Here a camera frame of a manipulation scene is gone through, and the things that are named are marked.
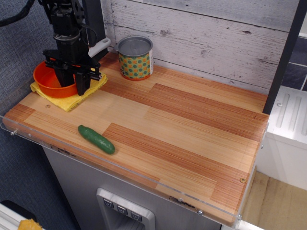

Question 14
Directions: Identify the green toy cucumber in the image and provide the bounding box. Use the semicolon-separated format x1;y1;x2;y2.
78;125;116;154

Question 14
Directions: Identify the black braided cable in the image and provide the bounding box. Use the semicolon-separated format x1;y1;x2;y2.
0;0;36;27

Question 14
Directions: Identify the red pan with grey handle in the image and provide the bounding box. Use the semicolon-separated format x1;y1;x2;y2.
33;38;111;98

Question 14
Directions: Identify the white ribbed appliance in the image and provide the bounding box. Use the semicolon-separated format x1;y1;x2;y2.
256;86;307;189

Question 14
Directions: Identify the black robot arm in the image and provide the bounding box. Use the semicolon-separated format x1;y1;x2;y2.
39;0;101;95

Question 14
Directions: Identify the yellow folded cloth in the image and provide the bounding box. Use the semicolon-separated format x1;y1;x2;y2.
30;74;107;112

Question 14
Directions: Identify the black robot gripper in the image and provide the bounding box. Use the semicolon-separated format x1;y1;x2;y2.
43;34;101;95

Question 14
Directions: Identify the black right upright post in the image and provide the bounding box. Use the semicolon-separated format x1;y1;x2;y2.
262;0;307;115

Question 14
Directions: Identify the grey cabinet with dispenser panel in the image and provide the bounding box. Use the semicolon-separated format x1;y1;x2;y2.
44;147;222;230

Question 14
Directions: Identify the yellow object at corner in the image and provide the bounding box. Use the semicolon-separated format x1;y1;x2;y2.
17;219;43;230

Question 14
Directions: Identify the patterned tin can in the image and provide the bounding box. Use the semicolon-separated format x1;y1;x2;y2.
114;35;154;81

